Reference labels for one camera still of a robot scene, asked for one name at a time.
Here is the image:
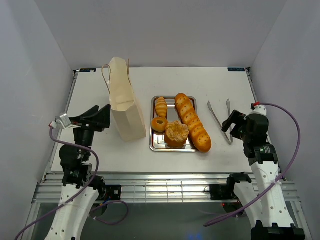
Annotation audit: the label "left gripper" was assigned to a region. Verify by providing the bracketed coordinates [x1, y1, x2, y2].
[68, 103, 111, 161]

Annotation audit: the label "metal tongs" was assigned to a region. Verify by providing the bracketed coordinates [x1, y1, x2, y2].
[207, 98, 234, 145]

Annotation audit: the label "brown paper bag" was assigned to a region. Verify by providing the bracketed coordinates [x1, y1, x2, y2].
[101, 57, 147, 142]

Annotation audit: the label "long fake baguette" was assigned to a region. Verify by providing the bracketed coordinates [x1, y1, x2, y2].
[175, 93, 212, 153]

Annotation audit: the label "fake sesame round bread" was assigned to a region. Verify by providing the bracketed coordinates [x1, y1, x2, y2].
[164, 120, 189, 147]

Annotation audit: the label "fake ring donut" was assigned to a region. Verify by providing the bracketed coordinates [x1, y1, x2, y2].
[151, 117, 168, 133]

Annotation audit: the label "small fake croissant roll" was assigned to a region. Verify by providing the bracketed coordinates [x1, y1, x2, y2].
[155, 96, 168, 119]

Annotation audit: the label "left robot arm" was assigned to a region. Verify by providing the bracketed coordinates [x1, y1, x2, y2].
[46, 104, 111, 240]

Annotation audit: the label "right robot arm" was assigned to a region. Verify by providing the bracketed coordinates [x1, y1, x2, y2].
[222, 105, 306, 240]

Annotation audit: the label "left blue label sticker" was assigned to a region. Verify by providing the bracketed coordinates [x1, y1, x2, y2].
[79, 68, 97, 73]

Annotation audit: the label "blue label sticker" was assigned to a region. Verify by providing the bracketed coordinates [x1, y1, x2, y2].
[79, 68, 97, 73]
[227, 67, 246, 72]

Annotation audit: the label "right blue label sticker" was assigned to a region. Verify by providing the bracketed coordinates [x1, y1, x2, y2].
[227, 67, 246, 72]

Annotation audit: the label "metal tray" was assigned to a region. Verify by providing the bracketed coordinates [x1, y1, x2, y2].
[149, 95, 197, 153]

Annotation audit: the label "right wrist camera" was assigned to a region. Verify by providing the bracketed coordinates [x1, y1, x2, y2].
[250, 101, 267, 117]

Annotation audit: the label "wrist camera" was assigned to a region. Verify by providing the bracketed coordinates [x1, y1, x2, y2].
[49, 113, 77, 130]
[250, 101, 267, 117]

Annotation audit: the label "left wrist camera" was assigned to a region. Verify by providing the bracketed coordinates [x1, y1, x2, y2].
[49, 113, 77, 130]

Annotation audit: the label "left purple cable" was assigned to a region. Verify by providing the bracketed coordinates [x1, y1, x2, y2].
[14, 124, 130, 240]

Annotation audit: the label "purple cable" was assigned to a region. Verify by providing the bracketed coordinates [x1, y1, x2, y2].
[14, 124, 130, 240]
[203, 102, 302, 228]

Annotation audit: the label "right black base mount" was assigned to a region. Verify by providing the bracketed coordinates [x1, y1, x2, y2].
[203, 184, 238, 201]

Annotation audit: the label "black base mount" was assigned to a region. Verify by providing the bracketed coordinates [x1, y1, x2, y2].
[203, 184, 238, 201]
[101, 185, 122, 201]

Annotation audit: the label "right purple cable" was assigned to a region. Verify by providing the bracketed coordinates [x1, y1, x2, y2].
[203, 102, 302, 228]

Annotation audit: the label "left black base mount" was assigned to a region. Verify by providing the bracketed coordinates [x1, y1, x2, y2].
[101, 185, 122, 201]

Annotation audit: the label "aluminium frame rail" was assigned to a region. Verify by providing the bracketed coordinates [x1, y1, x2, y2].
[32, 172, 300, 204]

